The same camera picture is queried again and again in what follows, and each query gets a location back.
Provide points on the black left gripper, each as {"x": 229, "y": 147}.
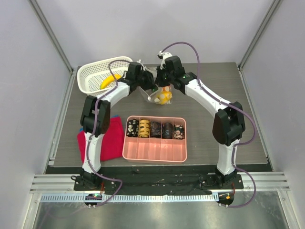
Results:
{"x": 150, "y": 80}

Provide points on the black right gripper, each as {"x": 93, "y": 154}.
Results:
{"x": 159, "y": 79}

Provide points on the yellow toy fruit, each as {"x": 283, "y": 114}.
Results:
{"x": 163, "y": 96}

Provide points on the yellow toy banana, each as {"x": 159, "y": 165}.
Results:
{"x": 109, "y": 80}

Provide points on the green toy cucumber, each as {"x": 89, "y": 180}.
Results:
{"x": 154, "y": 88}

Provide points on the clear polka dot zip bag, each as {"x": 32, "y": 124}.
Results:
{"x": 148, "y": 94}

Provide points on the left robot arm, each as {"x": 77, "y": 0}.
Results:
{"x": 95, "y": 118}

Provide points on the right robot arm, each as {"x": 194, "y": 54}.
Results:
{"x": 228, "y": 121}

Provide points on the yellow black cloth roll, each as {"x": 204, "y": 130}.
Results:
{"x": 144, "y": 129}

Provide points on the dark brown patterned cloth roll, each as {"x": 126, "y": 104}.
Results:
{"x": 155, "y": 129}

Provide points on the black white dotted cloth roll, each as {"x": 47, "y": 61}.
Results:
{"x": 132, "y": 128}

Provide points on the dark blue patterned cloth roll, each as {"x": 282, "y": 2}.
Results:
{"x": 167, "y": 131}

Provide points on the dark floral rose cloth roll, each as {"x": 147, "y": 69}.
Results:
{"x": 178, "y": 132}

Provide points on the white perforated plastic basket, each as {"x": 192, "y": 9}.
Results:
{"x": 92, "y": 75}

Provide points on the pink divided organizer tray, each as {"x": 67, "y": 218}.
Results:
{"x": 155, "y": 150}

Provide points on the red folded cloth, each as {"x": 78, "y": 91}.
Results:
{"x": 112, "y": 143}

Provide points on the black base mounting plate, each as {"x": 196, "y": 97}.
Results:
{"x": 158, "y": 184}

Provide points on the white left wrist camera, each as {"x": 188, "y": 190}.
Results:
{"x": 140, "y": 62}

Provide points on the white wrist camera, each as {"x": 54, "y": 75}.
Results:
{"x": 163, "y": 56}
{"x": 140, "y": 62}

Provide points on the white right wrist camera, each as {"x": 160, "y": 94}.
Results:
{"x": 163, "y": 56}

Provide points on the aluminium frame rail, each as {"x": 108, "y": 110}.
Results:
{"x": 260, "y": 181}

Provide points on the white slotted cable duct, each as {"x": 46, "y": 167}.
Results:
{"x": 94, "y": 197}

